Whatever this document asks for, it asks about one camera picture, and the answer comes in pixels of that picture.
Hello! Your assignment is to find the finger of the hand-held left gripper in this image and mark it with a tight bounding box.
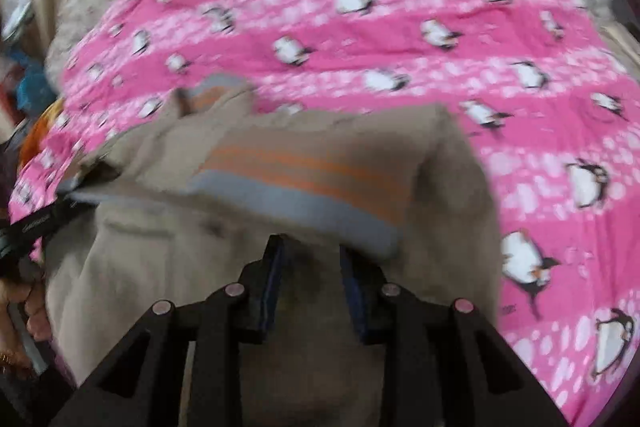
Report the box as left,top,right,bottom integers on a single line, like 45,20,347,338
49,194,98,229

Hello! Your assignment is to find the person's left hand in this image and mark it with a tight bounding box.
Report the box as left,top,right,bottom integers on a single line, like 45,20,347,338
0,279,54,374

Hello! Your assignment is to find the pink penguin print blanket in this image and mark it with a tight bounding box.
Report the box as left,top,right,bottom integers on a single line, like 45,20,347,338
7,0,640,427

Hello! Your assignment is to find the blue plastic bag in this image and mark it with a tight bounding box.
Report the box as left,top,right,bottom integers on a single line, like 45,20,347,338
12,49,58,110

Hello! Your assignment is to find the beige jacket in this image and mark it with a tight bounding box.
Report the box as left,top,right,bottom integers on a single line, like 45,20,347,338
37,74,504,427

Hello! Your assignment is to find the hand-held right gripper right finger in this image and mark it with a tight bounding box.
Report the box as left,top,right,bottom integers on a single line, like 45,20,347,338
339,243,568,427

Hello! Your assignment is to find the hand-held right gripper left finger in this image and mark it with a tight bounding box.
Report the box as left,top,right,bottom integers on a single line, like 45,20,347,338
50,234,297,427

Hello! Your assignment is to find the floral bed quilt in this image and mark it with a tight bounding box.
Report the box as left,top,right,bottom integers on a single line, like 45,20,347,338
46,0,640,118

